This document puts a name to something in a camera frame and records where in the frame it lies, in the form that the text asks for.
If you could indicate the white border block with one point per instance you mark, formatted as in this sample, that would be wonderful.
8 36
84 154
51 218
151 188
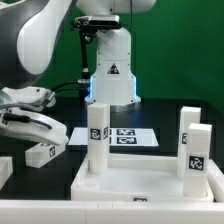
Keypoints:
216 181
6 169

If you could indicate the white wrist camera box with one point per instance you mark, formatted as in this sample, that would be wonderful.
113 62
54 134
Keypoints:
35 96

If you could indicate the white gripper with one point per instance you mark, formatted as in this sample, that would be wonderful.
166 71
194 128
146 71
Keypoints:
33 127

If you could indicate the white right border block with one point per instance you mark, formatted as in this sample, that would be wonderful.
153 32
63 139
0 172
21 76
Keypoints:
216 181

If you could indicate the white desk tabletop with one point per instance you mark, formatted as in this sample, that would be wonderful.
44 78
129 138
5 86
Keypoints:
133 178

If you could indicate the white left border block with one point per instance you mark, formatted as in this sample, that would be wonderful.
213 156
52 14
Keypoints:
6 169

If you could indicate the black camera on stand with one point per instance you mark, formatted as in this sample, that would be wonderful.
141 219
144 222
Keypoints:
88 27

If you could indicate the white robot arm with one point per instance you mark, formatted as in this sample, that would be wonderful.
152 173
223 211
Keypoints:
40 44

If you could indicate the white fiducial marker sheet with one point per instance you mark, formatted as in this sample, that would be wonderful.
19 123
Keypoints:
119 137

